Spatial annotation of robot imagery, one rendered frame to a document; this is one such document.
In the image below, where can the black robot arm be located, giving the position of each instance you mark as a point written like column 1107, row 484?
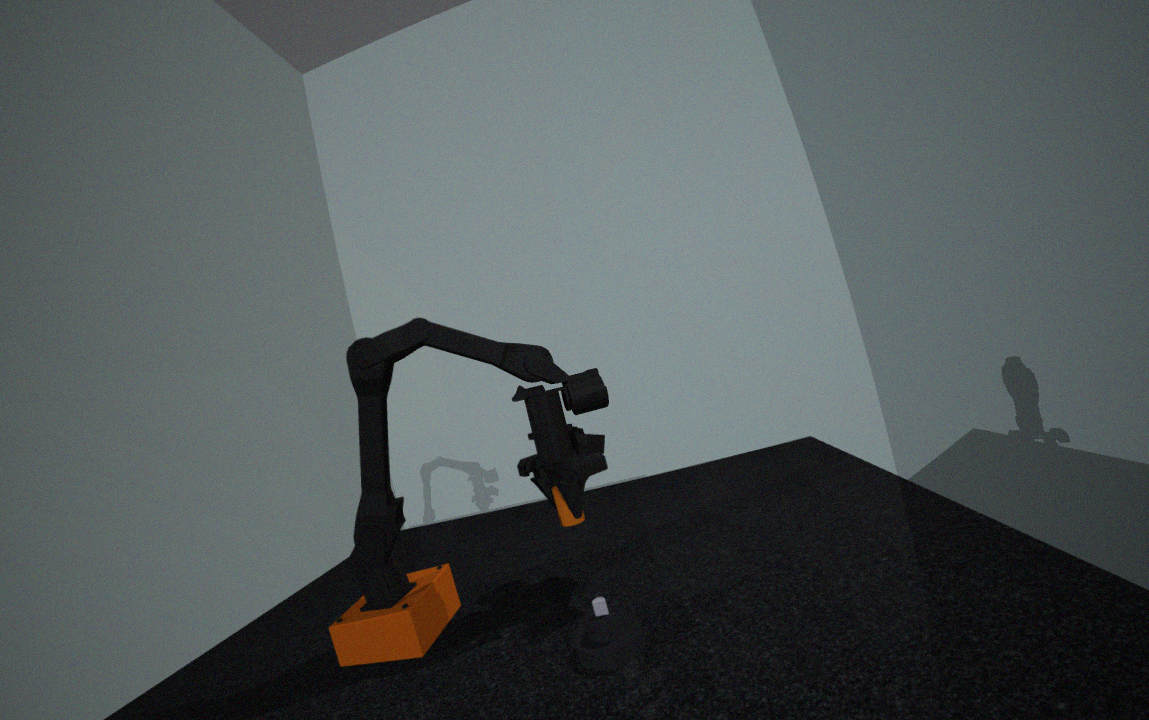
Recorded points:
column 370, row 362

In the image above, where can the orange cylinder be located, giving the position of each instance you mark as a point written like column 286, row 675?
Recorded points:
column 566, row 518

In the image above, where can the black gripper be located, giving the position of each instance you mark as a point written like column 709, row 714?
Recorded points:
column 557, row 464

